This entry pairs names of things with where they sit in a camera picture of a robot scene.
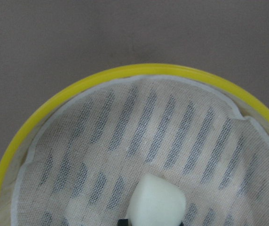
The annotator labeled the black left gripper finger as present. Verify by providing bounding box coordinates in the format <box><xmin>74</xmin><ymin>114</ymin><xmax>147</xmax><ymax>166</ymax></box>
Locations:
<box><xmin>117</xmin><ymin>219</ymin><xmax>129</xmax><ymax>226</ymax></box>

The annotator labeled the white steamed bun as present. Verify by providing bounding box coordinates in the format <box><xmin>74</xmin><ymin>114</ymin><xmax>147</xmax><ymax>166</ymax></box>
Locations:
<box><xmin>126</xmin><ymin>174</ymin><xmax>186</xmax><ymax>226</ymax></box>

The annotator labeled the white steamer liner cloth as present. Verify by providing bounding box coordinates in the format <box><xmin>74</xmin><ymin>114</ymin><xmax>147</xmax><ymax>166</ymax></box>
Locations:
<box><xmin>11</xmin><ymin>75</ymin><xmax>269</xmax><ymax>226</ymax></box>

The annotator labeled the yellow bamboo steamer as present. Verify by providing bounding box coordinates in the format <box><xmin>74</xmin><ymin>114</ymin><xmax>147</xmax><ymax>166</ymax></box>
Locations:
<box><xmin>0</xmin><ymin>64</ymin><xmax>269</xmax><ymax>226</ymax></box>

